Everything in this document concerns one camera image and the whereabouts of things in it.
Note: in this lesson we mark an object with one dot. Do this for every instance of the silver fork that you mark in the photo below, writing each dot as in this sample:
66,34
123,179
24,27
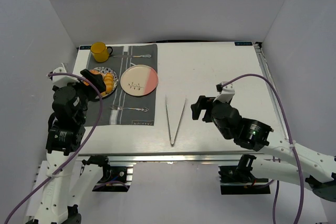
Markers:
120,108

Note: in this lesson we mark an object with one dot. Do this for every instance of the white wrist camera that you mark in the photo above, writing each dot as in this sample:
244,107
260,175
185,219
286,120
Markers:
226,92
60,78

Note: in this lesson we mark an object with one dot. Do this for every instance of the sesame bread bun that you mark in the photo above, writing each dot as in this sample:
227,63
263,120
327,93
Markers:
96,72

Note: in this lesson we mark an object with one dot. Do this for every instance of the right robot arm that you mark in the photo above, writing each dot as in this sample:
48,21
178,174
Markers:
297,163

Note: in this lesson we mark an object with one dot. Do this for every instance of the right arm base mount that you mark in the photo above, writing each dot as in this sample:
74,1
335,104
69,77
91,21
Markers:
238,179

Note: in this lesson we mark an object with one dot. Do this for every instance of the yellow enamel mug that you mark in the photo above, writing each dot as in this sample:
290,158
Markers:
101,52

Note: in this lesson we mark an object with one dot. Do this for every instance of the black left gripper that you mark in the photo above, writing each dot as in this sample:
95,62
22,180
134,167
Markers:
92,81

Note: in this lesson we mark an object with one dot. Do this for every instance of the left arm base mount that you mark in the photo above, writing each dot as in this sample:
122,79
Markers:
114,178

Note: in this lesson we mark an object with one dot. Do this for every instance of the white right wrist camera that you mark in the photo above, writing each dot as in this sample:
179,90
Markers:
226,92

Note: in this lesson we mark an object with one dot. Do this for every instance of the silver butter knife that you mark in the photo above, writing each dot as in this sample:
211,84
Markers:
132,56

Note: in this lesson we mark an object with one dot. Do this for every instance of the striped croissant right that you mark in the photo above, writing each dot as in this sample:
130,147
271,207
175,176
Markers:
109,82

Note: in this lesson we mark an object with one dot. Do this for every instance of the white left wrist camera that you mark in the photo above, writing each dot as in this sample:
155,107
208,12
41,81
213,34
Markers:
60,78

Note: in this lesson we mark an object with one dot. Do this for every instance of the aluminium table frame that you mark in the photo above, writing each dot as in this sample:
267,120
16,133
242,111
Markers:
188,70

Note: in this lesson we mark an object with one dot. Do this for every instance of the blue floral plate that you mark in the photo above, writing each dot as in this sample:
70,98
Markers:
105,70

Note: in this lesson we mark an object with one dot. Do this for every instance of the metal tongs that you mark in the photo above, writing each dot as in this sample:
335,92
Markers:
174,112

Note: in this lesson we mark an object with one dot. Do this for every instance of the grey striped placemat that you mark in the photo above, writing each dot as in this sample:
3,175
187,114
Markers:
99,111

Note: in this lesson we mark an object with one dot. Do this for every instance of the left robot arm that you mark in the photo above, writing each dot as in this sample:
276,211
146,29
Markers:
60,202

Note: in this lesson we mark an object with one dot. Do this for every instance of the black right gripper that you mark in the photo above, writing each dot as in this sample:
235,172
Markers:
203,107

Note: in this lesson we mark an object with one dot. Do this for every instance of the cream and pink plate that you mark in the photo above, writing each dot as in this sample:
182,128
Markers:
139,80

